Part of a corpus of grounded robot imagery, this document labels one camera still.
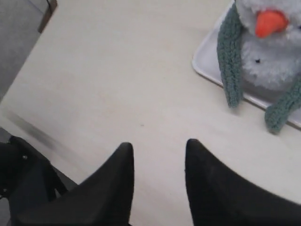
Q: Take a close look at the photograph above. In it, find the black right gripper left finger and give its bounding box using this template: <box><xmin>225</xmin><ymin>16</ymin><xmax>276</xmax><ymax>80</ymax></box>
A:
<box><xmin>16</xmin><ymin>142</ymin><xmax>134</xmax><ymax>226</ymax></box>

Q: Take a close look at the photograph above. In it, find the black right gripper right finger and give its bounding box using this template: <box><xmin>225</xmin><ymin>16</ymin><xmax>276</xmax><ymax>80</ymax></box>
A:
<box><xmin>185</xmin><ymin>138</ymin><xmax>301</xmax><ymax>226</ymax></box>

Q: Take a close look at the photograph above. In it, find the green fuzzy scarf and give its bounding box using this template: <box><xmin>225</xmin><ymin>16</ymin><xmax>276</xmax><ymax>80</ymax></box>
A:
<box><xmin>216</xmin><ymin>2</ymin><xmax>301</xmax><ymax>134</ymax></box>

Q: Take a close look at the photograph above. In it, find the white plush snowman toy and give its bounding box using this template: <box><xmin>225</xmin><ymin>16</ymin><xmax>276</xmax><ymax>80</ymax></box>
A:
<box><xmin>235</xmin><ymin>0</ymin><xmax>301</xmax><ymax>91</ymax></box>

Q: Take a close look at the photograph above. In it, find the white plastic tray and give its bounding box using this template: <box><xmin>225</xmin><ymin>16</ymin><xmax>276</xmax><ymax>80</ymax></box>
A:
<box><xmin>191</xmin><ymin>0</ymin><xmax>301</xmax><ymax>129</ymax></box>

